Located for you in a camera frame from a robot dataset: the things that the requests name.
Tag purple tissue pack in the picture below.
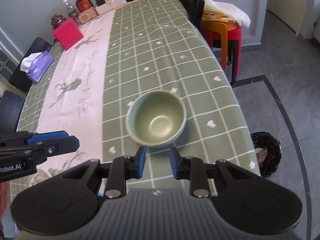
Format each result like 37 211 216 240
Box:
20 51 54 83

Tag orange red stacked stools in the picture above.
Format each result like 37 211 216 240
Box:
200 21 242 86

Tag near left black chair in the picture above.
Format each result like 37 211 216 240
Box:
0 90 24 134

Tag brown liquor bottle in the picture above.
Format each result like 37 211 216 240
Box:
76 0 93 13

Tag black waste basket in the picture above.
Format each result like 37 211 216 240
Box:
251 132 282 178

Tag beige patterned small box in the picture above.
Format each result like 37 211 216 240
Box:
78 7 97 24

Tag cream right door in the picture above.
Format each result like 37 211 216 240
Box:
266 0 307 36

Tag far left black chair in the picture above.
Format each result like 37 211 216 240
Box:
9 37 54 93

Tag pink deer table runner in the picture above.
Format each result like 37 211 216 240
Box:
36 11 115 170

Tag clear glass plate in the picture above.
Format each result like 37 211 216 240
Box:
28 167 66 187

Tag clear water bottle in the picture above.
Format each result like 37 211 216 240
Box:
63 0 81 25

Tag white flat box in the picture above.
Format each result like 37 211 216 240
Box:
95 0 127 15

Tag dark lidded jar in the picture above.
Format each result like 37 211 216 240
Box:
95 0 106 7

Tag pink square box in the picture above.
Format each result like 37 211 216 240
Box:
53 18 84 50

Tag white towel on stool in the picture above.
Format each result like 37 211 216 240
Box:
202 0 251 29

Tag green checked tablecloth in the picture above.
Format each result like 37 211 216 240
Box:
10 0 260 198

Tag brown figurine jar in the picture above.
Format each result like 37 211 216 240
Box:
51 14 67 30

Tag green ceramic bowl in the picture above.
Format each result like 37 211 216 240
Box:
125 90 187 147

